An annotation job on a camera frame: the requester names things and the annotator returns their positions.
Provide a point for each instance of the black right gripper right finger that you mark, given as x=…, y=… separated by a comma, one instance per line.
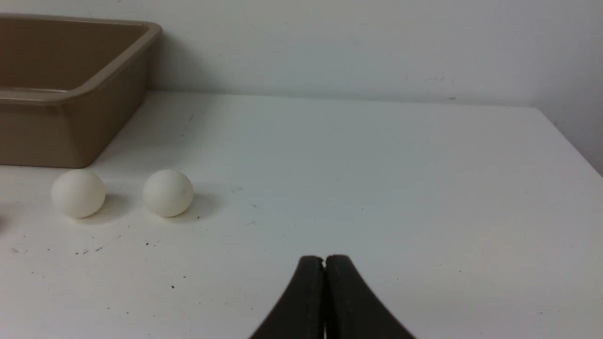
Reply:
x=355, y=312

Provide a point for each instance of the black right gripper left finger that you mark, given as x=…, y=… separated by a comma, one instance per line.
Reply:
x=298, y=314

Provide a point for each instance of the white table-tennis ball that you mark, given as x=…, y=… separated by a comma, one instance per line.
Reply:
x=78, y=193
x=167, y=193

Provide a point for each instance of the tan plastic bin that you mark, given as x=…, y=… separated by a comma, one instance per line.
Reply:
x=68, y=85

